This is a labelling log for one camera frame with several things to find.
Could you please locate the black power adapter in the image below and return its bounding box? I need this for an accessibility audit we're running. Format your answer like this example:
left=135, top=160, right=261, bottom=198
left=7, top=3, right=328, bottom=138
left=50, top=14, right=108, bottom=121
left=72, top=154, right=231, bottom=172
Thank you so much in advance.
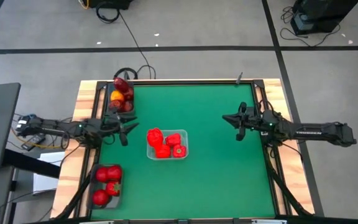
left=23, top=133, right=45, bottom=152

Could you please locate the orange cable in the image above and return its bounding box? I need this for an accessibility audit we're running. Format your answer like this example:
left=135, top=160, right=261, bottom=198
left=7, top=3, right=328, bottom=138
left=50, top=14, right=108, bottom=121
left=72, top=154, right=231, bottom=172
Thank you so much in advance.
left=10, top=127, right=62, bottom=149

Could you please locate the tangled black floor cable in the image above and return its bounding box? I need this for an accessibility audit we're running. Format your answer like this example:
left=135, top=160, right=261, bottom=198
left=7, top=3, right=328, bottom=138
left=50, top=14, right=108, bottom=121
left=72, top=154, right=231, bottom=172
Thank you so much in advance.
left=280, top=6, right=341, bottom=47

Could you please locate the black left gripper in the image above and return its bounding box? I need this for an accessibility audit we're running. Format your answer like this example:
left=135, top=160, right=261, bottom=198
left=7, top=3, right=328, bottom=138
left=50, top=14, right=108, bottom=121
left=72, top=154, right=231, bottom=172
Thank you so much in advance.
left=103, top=111, right=140, bottom=147

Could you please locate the red and yellow apple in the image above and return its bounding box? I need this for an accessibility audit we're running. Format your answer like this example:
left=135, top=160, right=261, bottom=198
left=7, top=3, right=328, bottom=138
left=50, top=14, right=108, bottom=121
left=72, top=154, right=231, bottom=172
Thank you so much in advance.
left=110, top=90, right=125, bottom=103

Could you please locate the black box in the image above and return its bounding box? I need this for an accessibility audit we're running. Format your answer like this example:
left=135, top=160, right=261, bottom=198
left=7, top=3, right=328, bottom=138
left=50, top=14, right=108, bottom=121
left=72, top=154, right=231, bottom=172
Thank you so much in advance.
left=87, top=0, right=134, bottom=10

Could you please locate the black desk beam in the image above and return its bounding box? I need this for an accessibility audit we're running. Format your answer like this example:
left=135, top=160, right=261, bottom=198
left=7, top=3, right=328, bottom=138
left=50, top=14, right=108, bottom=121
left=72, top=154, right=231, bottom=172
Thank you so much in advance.
left=3, top=148, right=62, bottom=179

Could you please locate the grey translucent plastic container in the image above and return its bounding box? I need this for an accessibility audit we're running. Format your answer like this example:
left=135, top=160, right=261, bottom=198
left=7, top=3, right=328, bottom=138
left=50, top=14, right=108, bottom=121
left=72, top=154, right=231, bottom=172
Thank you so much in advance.
left=87, top=164, right=123, bottom=210
left=106, top=81, right=136, bottom=121

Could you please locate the black cable loop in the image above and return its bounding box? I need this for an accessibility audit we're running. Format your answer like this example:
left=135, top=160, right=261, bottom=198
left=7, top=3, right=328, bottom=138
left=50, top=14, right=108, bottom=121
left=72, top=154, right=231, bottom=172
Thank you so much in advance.
left=112, top=64, right=157, bottom=80

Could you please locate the clear plastic container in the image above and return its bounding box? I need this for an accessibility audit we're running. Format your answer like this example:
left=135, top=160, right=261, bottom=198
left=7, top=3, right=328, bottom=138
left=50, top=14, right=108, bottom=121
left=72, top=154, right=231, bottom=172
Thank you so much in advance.
left=146, top=128, right=189, bottom=161

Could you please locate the long black floor cable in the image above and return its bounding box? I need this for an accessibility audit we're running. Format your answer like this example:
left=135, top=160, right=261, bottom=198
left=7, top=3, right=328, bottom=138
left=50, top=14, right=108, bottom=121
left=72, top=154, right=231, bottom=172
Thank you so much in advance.
left=119, top=12, right=152, bottom=80

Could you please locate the coiled black cable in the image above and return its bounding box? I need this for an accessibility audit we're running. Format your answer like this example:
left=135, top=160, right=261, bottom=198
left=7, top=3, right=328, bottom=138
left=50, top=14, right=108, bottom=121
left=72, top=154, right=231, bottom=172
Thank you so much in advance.
left=95, top=5, right=121, bottom=24

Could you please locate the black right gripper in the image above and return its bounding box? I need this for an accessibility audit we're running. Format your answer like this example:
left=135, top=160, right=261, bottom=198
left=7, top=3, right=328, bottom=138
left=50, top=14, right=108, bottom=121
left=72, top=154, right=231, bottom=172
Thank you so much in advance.
left=222, top=101, right=262, bottom=142

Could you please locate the black equipment case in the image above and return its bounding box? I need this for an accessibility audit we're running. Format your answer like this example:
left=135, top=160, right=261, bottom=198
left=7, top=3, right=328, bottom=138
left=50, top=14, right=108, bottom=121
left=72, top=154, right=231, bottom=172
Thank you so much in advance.
left=290, top=0, right=358, bottom=35

